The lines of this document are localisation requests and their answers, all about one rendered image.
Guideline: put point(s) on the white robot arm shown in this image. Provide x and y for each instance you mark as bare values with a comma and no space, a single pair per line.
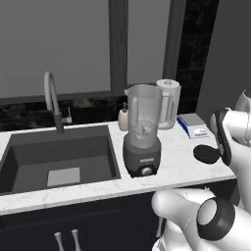
209,235

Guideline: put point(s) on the grey blender with clear jar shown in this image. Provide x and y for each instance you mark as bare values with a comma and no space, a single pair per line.
142,153

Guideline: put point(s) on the black round blender lid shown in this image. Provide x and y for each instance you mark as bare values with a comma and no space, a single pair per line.
206,154

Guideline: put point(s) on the cream soap dispenser bottle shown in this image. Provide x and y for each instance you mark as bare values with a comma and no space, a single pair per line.
123,121

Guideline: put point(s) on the white paper towel roll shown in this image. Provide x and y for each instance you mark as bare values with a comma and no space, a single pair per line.
173,98

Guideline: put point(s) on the blue and white kitchen scale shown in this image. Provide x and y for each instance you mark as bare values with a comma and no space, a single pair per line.
193,123

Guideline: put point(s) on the dark grey sink basin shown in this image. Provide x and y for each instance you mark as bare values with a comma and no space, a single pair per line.
59,153

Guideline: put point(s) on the grey curved tap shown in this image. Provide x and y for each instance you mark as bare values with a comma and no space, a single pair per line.
52,98

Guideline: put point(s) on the grey window frame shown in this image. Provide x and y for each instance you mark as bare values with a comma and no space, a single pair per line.
118,45

